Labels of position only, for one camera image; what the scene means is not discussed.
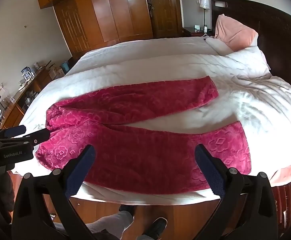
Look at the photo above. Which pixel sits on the red embossed fleece blanket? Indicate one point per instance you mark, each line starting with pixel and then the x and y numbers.
pixel 135 155

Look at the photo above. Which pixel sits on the glass electric kettle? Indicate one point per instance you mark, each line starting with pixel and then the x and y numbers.
pixel 27 74

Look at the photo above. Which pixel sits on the white pillow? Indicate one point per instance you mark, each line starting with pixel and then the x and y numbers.
pixel 219 45

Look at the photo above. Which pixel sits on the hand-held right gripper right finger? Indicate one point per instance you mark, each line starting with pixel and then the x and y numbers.
pixel 210 172

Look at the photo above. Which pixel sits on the white duvet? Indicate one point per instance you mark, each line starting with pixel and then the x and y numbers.
pixel 160 62

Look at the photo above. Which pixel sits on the person's grey trouser leg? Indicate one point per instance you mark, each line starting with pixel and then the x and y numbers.
pixel 110 223

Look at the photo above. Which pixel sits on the pink pillow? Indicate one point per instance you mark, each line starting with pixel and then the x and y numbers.
pixel 233 33

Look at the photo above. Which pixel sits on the brown wooden wardrobe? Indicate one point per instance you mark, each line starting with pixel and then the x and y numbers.
pixel 110 10

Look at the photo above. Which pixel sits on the white cardboard box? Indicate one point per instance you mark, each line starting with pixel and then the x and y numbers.
pixel 55 73

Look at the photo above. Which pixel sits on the wooden bed frame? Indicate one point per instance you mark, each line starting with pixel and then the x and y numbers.
pixel 285 205

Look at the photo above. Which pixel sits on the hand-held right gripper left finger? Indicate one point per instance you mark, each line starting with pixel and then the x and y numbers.
pixel 81 171

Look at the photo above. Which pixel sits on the brown wooden door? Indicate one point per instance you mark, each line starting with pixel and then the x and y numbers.
pixel 164 7

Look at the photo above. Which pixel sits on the black shoe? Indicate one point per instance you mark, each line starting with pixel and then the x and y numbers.
pixel 128 208
pixel 156 228

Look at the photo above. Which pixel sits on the white shade table lamp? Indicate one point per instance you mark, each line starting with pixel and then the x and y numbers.
pixel 204 3

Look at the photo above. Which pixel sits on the dark wooden headboard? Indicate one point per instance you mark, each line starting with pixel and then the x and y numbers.
pixel 278 30

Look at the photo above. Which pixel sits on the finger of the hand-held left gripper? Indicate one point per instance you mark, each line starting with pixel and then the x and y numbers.
pixel 39 137
pixel 15 131

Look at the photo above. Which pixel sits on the dark wooden nightstand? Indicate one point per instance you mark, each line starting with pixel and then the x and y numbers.
pixel 189 31

